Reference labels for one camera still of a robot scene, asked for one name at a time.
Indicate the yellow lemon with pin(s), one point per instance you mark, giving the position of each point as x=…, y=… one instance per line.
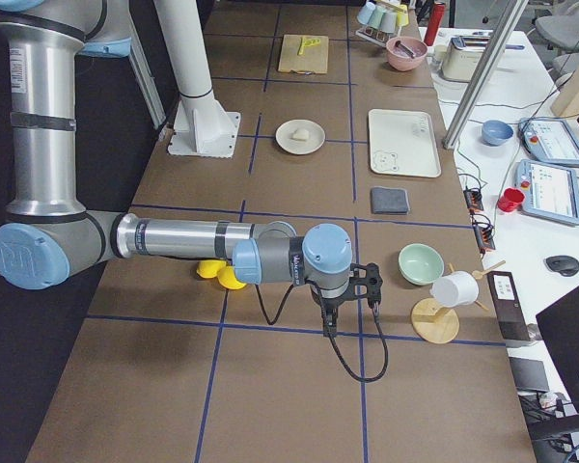
x=227, y=279
x=209, y=268

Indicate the lower yellow lemon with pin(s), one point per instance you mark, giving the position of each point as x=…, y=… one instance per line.
x=227, y=279

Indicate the black monitor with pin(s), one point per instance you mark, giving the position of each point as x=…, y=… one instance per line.
x=559, y=327

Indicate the light blue cup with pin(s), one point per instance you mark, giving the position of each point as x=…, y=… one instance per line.
x=365, y=14

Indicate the white bear tray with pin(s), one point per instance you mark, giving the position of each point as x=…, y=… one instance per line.
x=402, y=143

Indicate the beige round plate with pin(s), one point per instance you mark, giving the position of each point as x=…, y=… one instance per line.
x=283, y=132

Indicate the cream toaster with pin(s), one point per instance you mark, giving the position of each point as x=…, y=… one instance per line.
x=462, y=57

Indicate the white cup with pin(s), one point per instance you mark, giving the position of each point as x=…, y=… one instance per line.
x=388, y=24

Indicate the mint green bowl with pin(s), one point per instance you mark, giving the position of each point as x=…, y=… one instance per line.
x=420, y=264

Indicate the wooden mug stand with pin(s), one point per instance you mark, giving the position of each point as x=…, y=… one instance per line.
x=437, y=324

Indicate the mint green cup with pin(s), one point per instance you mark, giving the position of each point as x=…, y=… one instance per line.
x=376, y=18

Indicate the far teach pendant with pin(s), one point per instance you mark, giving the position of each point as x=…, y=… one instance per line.
x=550, y=140

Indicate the grey folded cloth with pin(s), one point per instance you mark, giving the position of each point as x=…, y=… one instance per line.
x=386, y=200

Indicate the steel black-tipped tongs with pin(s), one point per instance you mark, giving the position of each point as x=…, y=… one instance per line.
x=405, y=49

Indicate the yellow cup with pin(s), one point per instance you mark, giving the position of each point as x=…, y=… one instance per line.
x=402, y=17

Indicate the pink bowl with ice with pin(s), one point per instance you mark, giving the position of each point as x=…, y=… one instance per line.
x=399, y=60

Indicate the teach pendant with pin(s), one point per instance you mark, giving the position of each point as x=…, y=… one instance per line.
x=550, y=140
x=551, y=191

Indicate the upper yellow lemon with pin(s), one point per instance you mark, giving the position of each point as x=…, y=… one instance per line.
x=209, y=268

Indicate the near teach pendant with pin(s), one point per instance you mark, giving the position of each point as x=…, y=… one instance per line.
x=551, y=191

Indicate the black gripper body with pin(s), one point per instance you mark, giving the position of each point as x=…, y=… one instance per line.
x=329, y=305

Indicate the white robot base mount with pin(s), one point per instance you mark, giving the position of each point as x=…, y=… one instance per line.
x=202, y=127

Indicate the black computer mouse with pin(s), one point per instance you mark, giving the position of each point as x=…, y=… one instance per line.
x=566, y=266

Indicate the bamboo cutting board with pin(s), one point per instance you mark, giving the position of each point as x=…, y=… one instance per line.
x=313, y=61

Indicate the red bottle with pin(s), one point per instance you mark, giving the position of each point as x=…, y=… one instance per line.
x=436, y=13

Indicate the red mug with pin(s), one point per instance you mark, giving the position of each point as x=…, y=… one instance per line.
x=510, y=200

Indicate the black box with label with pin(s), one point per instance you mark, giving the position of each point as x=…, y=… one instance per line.
x=508, y=309

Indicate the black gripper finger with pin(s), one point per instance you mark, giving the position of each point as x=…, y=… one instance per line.
x=329, y=322

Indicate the white mug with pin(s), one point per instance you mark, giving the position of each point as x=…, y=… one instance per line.
x=459, y=288

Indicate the aluminium frame post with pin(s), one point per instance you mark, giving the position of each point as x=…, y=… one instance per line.
x=485, y=67

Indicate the blue bowl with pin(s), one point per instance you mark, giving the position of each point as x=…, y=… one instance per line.
x=496, y=133

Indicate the white wire cup rack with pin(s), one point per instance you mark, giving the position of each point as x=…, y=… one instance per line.
x=374, y=35

